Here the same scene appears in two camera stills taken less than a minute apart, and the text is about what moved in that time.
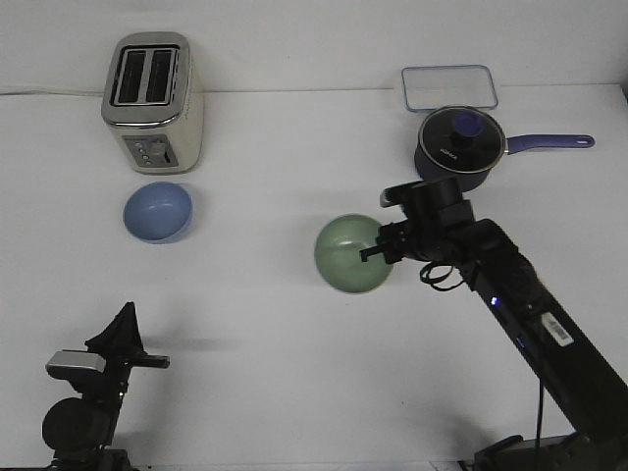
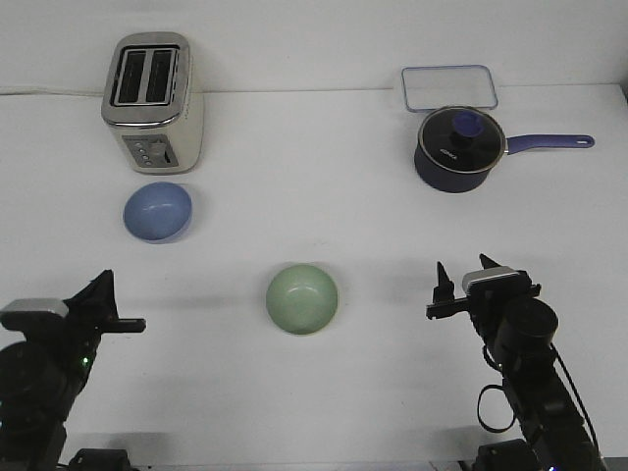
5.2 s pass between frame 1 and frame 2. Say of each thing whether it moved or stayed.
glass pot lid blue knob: stayed
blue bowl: stayed
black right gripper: moved
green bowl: moved
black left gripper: moved
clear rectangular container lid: stayed
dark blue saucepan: stayed
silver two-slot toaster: stayed
